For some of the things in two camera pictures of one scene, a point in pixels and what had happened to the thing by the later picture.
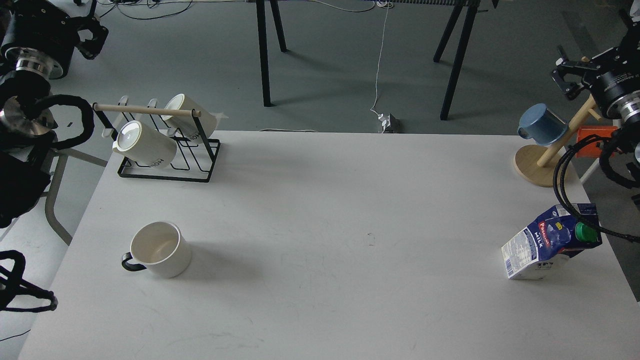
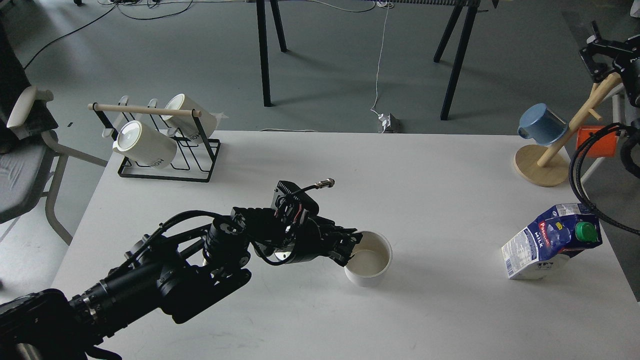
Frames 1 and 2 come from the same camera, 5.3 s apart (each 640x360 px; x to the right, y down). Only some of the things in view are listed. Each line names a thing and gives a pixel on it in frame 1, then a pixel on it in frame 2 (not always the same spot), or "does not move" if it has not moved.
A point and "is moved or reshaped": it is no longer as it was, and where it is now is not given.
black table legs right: x=472 y=8 does not move
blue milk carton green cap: x=539 y=250 does not move
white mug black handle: x=163 y=249 is moved or reshaped
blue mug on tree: x=539 y=123 does not move
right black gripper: x=614 y=80 to x=628 y=64
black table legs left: x=263 y=43 does not move
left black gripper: x=34 y=34 to x=291 y=232
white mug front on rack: x=152 y=147 does not move
